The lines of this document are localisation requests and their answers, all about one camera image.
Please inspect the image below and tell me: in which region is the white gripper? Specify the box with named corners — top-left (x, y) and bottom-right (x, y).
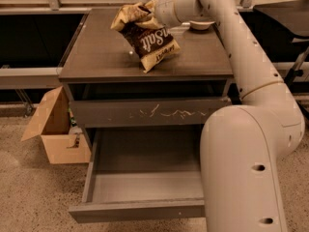
top-left (154, 0), bottom-right (182, 28)

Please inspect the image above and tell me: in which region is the brown chip bag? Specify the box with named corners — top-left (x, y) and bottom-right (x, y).
top-left (110, 0), bottom-right (181, 73)

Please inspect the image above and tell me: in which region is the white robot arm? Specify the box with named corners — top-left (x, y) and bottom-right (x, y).
top-left (155, 0), bottom-right (305, 232)

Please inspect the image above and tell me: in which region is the grey drawer cabinet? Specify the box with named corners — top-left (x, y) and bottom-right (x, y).
top-left (62, 8), bottom-right (233, 145)

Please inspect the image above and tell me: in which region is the closed grey top drawer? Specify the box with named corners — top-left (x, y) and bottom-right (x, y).
top-left (70, 98), bottom-right (231, 128)

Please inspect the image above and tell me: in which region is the open grey middle drawer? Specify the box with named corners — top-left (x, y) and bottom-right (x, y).
top-left (69, 125), bottom-right (205, 223)

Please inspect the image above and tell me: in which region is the white bowl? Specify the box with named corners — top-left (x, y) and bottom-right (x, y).
top-left (190, 20), bottom-right (213, 31)

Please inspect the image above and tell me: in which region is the black rolling stand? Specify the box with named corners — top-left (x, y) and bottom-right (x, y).
top-left (252, 0), bottom-right (309, 121)

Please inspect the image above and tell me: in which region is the bottle in cardboard box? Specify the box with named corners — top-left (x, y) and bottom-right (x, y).
top-left (68, 108), bottom-right (82, 148)

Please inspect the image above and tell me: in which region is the open cardboard box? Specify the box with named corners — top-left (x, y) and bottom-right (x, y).
top-left (21, 87), bottom-right (91, 164)

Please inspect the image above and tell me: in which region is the metal window rail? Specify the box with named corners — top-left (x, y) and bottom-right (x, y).
top-left (0, 61), bottom-right (309, 90)

